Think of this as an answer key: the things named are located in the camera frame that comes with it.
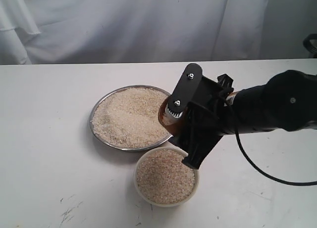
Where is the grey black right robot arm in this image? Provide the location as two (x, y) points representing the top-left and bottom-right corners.
(170, 70), (317, 169)

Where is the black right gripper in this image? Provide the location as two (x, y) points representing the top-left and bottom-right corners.
(173, 74), (233, 169)

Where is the white fabric backdrop curtain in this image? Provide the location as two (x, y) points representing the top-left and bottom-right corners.
(0, 0), (317, 65)

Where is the round steel rice plate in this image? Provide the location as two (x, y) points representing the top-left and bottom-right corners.
(89, 85), (171, 152)

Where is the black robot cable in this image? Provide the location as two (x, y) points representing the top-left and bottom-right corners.
(217, 89), (317, 186)

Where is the white bowl of rice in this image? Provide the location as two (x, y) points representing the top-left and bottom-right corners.
(133, 146), (199, 207)

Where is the brown wooden cup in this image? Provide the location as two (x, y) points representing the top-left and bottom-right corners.
(158, 96), (184, 136)

